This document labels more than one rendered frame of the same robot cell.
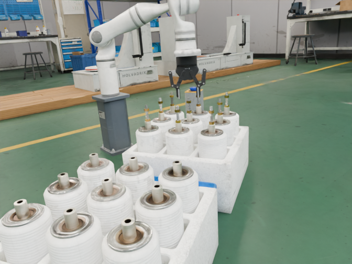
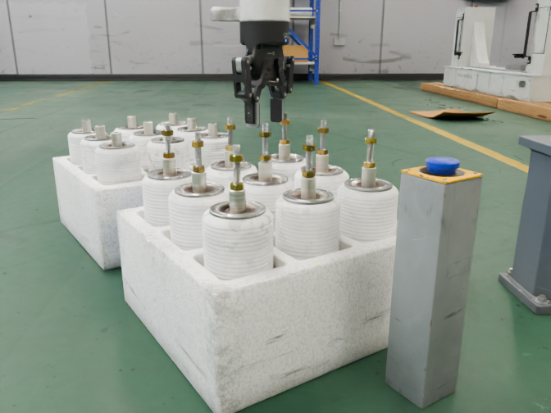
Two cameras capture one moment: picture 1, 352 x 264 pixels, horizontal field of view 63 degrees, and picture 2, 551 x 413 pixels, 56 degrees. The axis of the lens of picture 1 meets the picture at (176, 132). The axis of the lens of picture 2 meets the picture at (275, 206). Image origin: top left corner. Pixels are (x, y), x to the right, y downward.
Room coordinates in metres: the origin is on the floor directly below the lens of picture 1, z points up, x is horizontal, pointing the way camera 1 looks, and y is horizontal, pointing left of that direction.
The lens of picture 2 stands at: (1.53, -0.73, 0.46)
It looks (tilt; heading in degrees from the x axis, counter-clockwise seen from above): 18 degrees down; 124
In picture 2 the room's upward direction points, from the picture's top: straight up
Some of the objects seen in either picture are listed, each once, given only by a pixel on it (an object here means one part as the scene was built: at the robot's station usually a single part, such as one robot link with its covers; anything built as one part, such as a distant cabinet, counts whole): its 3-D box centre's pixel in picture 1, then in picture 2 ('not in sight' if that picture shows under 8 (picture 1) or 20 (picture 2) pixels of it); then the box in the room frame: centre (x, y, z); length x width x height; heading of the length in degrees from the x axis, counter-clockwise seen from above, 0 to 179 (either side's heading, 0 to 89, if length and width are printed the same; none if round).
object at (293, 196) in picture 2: (198, 113); (308, 197); (1.17, -0.10, 0.25); 0.08 x 0.08 x 0.01
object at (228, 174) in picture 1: (191, 159); (266, 270); (1.06, -0.06, 0.09); 0.39 x 0.39 x 0.18; 67
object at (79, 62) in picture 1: (86, 64); not in sight; (5.57, 1.58, 0.19); 0.50 x 0.41 x 0.37; 43
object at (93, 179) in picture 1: (100, 194); (214, 172); (0.71, 0.22, 0.16); 0.10 x 0.10 x 0.18
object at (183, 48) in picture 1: (186, 46); (254, 0); (1.04, -0.06, 0.53); 0.11 x 0.09 x 0.06; 1
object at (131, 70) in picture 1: (112, 51); not in sight; (3.41, 0.65, 0.45); 0.82 x 0.57 x 0.74; 128
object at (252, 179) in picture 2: (189, 121); (265, 179); (1.06, -0.06, 0.25); 0.08 x 0.08 x 0.01
